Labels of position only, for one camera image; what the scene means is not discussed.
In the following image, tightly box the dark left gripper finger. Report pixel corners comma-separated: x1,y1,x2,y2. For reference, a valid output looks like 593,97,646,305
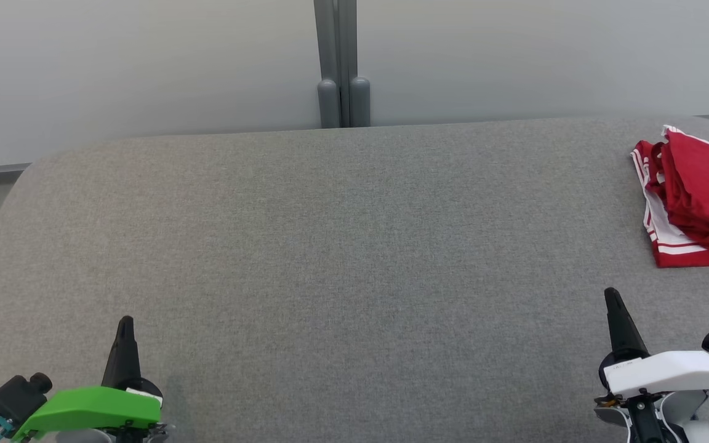
101,316,143,389

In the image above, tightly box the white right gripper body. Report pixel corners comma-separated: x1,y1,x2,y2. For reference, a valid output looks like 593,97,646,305
598,351,709,399

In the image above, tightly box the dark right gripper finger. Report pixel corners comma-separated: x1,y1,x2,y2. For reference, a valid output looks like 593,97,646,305
604,287,649,361

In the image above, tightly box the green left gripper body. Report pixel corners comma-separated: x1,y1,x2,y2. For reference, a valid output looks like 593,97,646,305
13,378,163,441

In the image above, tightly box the red basketball jersey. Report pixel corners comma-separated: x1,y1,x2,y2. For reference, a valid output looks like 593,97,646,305
630,140,709,268

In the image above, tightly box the grey metal frame post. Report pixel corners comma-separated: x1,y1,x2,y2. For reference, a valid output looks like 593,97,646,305
313,0,372,129

